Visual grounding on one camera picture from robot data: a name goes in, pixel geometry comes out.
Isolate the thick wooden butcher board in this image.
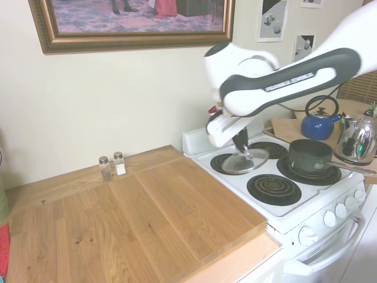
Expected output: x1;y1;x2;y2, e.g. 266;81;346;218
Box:
5;144;268;283

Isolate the white electric stove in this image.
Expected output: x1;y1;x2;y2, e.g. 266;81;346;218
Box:
182;117;377;283

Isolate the large coil burner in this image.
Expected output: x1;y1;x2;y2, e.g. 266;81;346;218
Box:
276;156;343;187
246;174;302;207

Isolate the medium grey wall print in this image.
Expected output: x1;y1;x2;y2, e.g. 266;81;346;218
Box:
293;35;316;64

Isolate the shiny steel electric kettle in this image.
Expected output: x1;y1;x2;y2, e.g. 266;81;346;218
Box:
333;108;377;166

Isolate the light wood countertop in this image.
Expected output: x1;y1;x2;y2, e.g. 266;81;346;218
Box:
188;231;284;283

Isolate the red fabric item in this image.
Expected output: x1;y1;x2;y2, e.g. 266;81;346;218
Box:
0;223;12;283

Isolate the salt shaker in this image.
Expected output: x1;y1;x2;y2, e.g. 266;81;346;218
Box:
113;151;127;176

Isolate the glass pot lid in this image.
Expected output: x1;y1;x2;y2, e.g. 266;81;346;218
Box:
221;144;270;176

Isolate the blue enamel kettle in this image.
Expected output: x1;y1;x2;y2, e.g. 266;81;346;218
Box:
300;95;344;141

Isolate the white oven door handle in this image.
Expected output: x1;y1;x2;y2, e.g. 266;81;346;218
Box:
294;216;366;268

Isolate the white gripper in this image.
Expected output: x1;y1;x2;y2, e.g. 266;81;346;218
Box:
206;114;252;153

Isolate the large grey wall print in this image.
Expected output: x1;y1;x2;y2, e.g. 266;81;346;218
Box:
256;0;289;43

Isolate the gold framed painting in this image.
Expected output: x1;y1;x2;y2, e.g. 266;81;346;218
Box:
28;0;237;55

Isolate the green ribbed container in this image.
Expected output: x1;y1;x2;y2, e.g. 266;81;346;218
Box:
0;164;11;228

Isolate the dark saucepan with long handle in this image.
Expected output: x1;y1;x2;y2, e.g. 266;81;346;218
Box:
287;139;377;176

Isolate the small coil burner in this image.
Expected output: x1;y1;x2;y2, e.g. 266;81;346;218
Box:
210;152;252;175
247;141;289;160

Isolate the woven wicker furniture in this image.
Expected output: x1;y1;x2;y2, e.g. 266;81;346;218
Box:
336;71;377;103

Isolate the pepper shaker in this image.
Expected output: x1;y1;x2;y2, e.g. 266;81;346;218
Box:
98;156;113;182

